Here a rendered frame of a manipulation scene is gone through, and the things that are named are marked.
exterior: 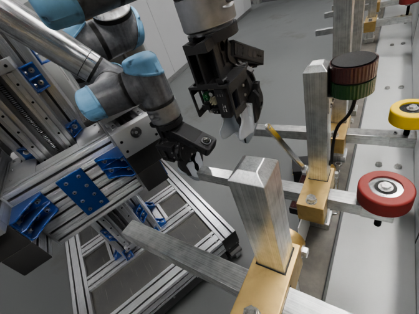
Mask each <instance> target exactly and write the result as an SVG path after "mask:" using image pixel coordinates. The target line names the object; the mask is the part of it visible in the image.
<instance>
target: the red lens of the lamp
mask: <svg viewBox="0 0 419 314"><path fill-rule="evenodd" d="M374 53H375V52H374ZM375 54H376V55H377V58H376V60H374V62H372V63H370V64H367V65H365V66H362V67H355V68H347V69H345V68H343V69H342V68H341V69H340V68H338V67H335V66H333V65H331V62H332V61H333V60H334V59H335V58H333V59H332V60H331V61H330V63H329V78H330V80H331V81H332V82H334V83H339V84H355V83H362V82H366V81H368V80H370V79H372V78H374V77H375V76H376V75H377V71H378V62H379V55H378V54H377V53H375Z"/></svg>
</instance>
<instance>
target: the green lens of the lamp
mask: <svg viewBox="0 0 419 314"><path fill-rule="evenodd" d="M376 80H377V75H376V76H375V77H374V78H373V79H372V80H370V81H368V82H365V83H362V84H359V85H348V86H345V85H337V84H334V83H333V82H332V81H331V80H330V79H329V94H330V96H331V97H333V98H336V99H339V100H357V99H361V98H365V97H367V96H369V95H371V94H373V93H374V91H375V85H376Z"/></svg>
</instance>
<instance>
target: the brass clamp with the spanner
mask: <svg viewBox="0 0 419 314"><path fill-rule="evenodd" d="M338 176H339V172H338V171H336V168H335V166H334V165H333V164H331V166H330V173H329V177H328V180H327V181H321V180H316V179H309V171H308V173H307V176H306V179H305V181H304V184H303V187H302V190H301V193H300V195H299V199H298V200H297V213H298V218H299V219H303V220H306V221H311V222H315V223H318V224H322V225H324V222H325V218H326V215H327V210H328V208H327V200H328V197H329V192H330V189H333V188H334V180H335V178H338ZM309 194H313V195H315V198H316V199H317V203H316V204H315V205H308V204H307V203H306V198H307V195H309Z"/></svg>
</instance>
